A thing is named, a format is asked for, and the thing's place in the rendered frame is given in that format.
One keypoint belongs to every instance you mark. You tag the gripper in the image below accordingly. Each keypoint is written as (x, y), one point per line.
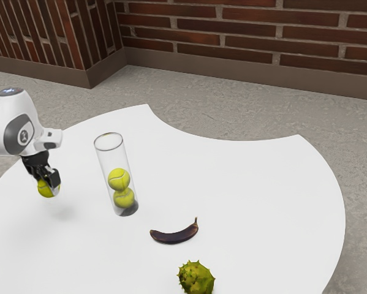
(35, 165)

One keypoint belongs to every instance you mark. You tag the tennis ball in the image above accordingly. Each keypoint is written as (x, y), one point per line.
(118, 179)
(44, 190)
(124, 199)

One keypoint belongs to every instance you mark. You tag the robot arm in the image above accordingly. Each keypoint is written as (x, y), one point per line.
(5, 134)

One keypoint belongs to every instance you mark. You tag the clear plastic ball tube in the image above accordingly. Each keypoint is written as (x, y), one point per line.
(109, 153)

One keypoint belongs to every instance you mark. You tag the overripe brown banana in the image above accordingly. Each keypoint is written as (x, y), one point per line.
(171, 238)

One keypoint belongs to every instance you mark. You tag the spiky green chestnut husk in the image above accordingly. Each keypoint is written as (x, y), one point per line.
(196, 278)

